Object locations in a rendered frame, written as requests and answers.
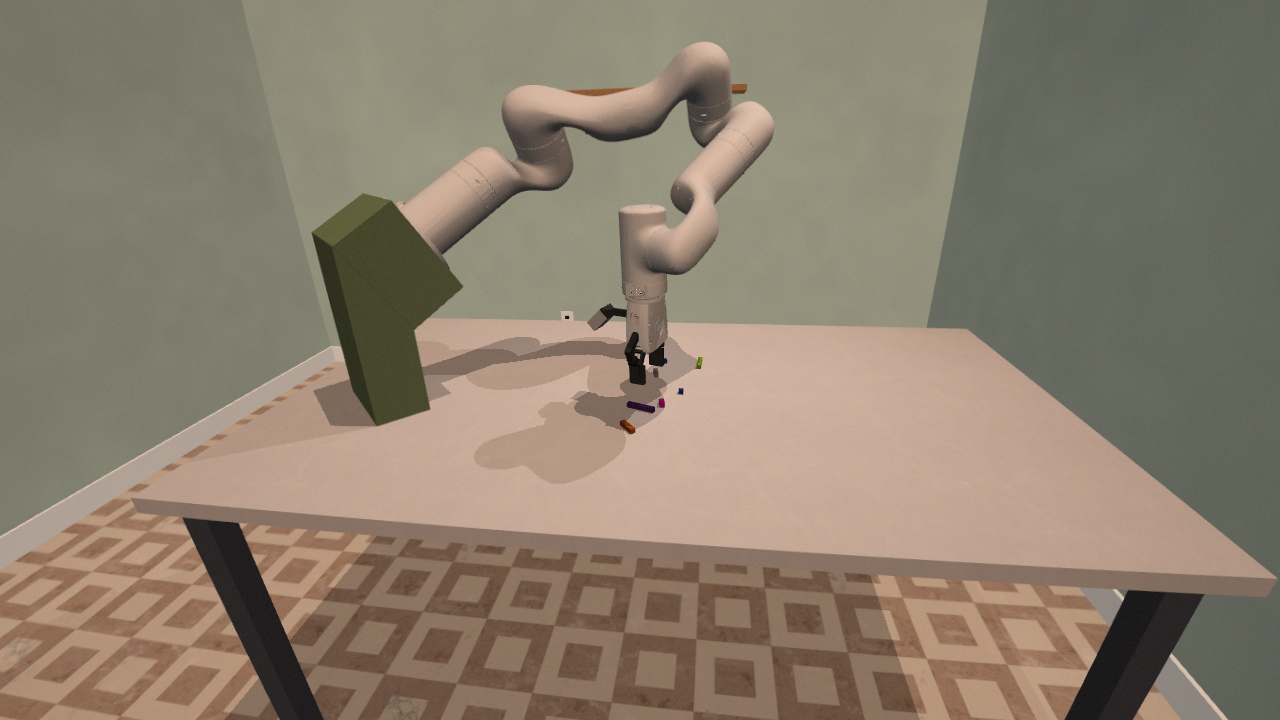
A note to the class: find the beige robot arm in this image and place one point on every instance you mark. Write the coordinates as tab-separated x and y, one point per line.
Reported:
464	196

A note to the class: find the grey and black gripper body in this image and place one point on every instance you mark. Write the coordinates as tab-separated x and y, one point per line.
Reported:
649	319

